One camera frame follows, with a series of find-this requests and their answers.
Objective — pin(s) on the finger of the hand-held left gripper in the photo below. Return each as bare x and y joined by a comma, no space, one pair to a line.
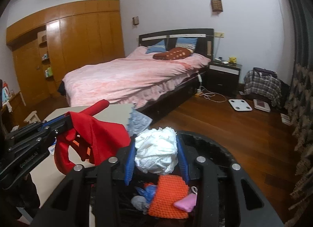
56,121
49,133

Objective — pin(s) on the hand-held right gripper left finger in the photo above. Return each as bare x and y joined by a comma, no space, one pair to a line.
129,166

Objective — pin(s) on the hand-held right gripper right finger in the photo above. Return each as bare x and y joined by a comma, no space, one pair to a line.
183,161

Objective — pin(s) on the white paper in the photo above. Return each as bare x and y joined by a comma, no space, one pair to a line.
156,148

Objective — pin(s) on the blue plastic bag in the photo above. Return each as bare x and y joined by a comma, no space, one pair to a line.
149,191

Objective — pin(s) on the black bagged trash bin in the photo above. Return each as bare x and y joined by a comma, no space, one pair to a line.
215,144

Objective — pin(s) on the grey paper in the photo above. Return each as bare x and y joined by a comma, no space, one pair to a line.
139,202

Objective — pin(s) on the large orange foam net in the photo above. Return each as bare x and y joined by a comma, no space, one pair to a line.
168,197

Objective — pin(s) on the pink packet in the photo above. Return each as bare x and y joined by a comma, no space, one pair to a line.
185,202

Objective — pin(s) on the red cloth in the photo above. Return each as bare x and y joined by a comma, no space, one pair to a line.
102,131

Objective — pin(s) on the white blue packet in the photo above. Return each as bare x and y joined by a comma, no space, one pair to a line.
53,148

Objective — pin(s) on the small wooden stool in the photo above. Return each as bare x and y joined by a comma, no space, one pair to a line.
31,116

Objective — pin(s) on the beige table cover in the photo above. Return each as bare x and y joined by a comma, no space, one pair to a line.
46,180

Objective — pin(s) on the black cloth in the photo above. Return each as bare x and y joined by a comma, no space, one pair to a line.
62,89

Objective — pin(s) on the wooden desk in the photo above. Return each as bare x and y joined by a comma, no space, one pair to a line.
14,109

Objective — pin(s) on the blue quilted cloth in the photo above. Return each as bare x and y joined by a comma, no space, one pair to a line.
140,122

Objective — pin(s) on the green bottles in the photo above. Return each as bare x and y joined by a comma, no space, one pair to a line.
48,72

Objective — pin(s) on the red bottle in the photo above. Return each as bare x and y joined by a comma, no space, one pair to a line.
5,83

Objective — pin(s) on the power strip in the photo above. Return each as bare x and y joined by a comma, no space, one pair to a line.
199,93

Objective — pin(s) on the pink duvet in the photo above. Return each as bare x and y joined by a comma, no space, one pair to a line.
122,80

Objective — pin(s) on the white bathroom scale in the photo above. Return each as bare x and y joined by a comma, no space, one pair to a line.
240,105

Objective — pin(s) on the wooden wardrobe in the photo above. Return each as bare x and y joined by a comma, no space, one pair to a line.
80,36

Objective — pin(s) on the dark nightstand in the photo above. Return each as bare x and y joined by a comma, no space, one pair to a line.
223,80

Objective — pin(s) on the scale with dark centre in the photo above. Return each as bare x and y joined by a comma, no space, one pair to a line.
261,105

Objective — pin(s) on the brown dotted pillow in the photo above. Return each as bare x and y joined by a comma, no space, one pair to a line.
174,53

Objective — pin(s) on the plaid cloth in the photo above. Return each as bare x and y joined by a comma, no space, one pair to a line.
261,85

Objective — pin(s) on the small floor box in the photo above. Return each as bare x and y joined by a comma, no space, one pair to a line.
285,118

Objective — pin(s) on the yellow plush toy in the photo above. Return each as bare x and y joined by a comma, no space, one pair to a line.
232,60

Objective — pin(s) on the plain blue pillow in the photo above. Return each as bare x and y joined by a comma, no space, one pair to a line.
156,46

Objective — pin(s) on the patterned blue pillow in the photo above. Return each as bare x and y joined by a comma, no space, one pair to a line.
185,42

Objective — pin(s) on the dark garment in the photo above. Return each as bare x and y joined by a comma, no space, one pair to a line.
265,72

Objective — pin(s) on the dark wooden bed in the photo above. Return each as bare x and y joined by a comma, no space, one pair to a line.
195,37

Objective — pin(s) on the dark patterned curtain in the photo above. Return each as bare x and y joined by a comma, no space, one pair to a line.
300,70

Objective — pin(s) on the small wall lamp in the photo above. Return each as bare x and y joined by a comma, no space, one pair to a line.
135,20

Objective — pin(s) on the wall socket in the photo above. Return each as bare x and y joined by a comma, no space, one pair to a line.
219,34

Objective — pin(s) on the large wall lamp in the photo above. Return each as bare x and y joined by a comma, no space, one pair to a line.
217,6

